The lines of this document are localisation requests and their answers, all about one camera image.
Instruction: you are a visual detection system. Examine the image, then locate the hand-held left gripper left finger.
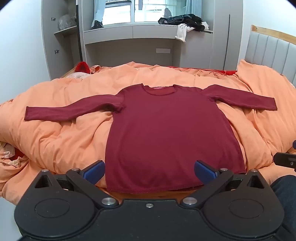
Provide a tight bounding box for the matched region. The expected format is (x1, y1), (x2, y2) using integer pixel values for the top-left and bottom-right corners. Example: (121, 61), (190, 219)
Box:
(34, 160), (119, 208)

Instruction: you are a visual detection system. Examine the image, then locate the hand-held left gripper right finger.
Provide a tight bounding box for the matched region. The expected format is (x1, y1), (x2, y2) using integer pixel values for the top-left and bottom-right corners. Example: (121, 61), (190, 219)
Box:
(180, 160), (265, 208)

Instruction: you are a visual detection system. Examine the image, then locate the dark red long-sleeve shirt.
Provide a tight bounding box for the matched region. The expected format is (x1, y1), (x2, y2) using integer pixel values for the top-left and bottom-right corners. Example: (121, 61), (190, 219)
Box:
(24, 84), (278, 193)

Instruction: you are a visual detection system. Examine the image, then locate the pile of dark clothes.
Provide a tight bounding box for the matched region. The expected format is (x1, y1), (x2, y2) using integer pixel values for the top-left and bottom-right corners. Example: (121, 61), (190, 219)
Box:
(158, 14), (207, 32)

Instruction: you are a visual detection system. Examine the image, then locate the orange duvet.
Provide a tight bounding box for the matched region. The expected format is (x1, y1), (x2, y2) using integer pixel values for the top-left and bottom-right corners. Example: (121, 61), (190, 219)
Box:
(0, 61), (296, 204)

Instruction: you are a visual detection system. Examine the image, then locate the person's dark trouser leg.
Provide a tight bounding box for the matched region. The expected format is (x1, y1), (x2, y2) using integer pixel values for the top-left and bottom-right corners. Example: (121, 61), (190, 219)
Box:
(269, 175), (296, 241)

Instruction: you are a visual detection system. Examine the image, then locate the orange pillow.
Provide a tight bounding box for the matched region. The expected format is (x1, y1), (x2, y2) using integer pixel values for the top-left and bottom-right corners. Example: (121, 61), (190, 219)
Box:
(236, 59), (296, 130)

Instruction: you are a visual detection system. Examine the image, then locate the floral cloth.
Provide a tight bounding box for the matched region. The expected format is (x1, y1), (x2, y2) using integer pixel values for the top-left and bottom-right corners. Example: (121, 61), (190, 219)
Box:
(67, 65), (101, 80)

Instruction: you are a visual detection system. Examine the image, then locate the red bed sheet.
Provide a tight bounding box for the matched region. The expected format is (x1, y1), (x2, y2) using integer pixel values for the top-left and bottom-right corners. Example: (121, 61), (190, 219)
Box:
(166, 66), (237, 76)

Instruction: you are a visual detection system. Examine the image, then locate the red knitted hat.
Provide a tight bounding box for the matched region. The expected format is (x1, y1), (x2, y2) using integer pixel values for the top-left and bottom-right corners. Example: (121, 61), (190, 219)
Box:
(74, 61), (91, 75)

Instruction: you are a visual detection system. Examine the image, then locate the grey padded wooden headboard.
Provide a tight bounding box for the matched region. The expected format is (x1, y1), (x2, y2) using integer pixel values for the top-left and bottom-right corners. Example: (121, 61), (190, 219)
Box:
(245, 25), (296, 85)

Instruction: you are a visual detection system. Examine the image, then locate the grey open shelf cabinet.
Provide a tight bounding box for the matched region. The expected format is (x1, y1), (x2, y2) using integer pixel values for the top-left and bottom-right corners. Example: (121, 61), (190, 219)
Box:
(41, 0), (81, 81)

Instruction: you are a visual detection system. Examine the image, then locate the grey tall cabinet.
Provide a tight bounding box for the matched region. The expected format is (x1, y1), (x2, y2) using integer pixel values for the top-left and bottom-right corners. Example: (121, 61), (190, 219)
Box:
(208, 0), (244, 70)

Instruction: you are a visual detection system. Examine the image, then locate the white garment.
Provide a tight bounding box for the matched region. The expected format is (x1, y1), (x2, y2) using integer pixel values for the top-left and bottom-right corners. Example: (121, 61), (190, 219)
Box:
(175, 22), (210, 43)

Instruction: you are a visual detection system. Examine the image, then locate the grey window bench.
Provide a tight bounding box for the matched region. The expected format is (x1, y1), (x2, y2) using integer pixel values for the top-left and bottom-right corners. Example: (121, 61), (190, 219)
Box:
(82, 22), (213, 69)

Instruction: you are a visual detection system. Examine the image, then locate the clear plastic bag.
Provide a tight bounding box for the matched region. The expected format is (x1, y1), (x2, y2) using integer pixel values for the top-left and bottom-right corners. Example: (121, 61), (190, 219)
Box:
(58, 14), (77, 30)

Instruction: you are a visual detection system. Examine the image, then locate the light blue curtain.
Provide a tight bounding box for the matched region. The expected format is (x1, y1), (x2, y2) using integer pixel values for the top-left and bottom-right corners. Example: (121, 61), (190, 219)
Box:
(185, 0), (198, 15)

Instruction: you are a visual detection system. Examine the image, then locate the window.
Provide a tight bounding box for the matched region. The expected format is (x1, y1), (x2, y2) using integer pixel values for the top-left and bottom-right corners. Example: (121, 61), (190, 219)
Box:
(94, 0), (192, 25)

